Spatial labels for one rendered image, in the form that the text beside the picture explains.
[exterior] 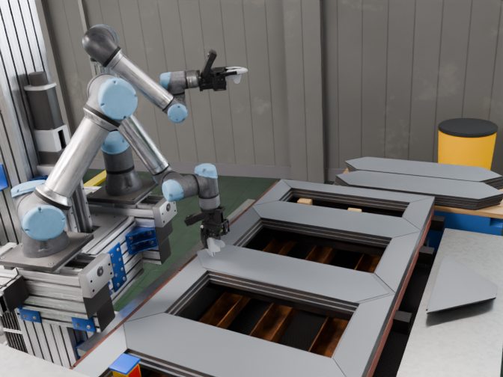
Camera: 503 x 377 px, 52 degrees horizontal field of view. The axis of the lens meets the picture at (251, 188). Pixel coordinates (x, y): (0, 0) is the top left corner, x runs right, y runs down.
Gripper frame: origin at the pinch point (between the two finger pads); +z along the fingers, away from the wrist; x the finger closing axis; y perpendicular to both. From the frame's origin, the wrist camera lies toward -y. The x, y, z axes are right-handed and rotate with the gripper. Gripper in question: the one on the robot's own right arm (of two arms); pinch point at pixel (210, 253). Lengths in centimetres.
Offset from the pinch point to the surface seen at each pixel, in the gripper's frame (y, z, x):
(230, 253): 5.9, 1.3, 4.1
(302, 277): 37.4, 1.4, -1.6
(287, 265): 30.0, 1.4, 3.4
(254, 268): 19.7, 1.3, -2.5
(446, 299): 83, 8, 12
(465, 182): 79, 2, 99
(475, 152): 74, 37, 240
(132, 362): 12, -2, -60
